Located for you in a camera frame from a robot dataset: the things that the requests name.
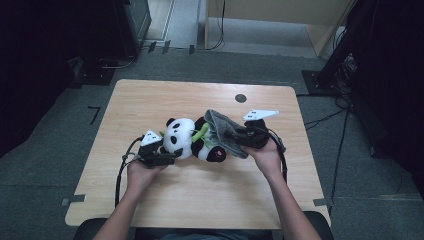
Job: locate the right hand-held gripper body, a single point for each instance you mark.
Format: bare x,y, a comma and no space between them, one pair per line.
256,133

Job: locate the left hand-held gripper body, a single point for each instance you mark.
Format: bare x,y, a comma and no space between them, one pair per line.
151,153

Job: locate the grey cloth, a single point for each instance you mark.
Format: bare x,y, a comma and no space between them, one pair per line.
223,133

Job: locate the panda plush toy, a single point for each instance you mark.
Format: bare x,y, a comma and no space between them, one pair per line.
183,138

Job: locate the person's left hand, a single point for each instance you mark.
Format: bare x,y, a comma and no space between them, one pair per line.
143,175

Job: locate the person's right hand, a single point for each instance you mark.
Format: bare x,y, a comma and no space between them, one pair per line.
266,160

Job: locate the round dark table grommet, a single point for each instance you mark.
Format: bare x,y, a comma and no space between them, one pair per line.
240,98

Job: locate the person's dark clothing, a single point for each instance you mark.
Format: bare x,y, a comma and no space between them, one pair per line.
206,236

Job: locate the grey tape piece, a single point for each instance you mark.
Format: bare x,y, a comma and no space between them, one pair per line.
321,201
73,199

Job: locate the dark floor tape strip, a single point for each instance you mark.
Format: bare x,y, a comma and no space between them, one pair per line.
151,46
191,49
166,46

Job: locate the black metal stand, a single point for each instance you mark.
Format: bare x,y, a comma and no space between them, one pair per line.
336,56

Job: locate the light wooden furniture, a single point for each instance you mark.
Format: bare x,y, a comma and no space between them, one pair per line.
276,13

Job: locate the black cabinet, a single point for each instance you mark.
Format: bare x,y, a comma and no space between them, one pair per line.
133,26

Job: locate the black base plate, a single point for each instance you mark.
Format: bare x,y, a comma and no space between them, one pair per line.
93,75

